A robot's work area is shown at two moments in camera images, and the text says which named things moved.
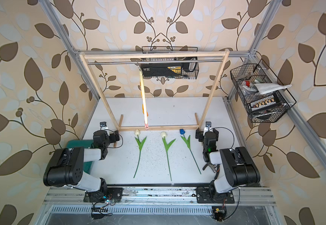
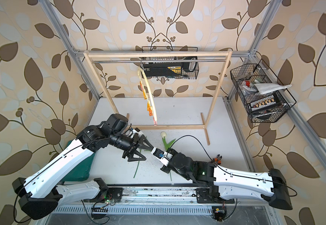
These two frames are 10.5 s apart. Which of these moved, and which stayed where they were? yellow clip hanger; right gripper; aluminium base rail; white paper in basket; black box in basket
Moved: yellow clip hanger; right gripper
Stayed: white paper in basket; black box in basket; aluminium base rail
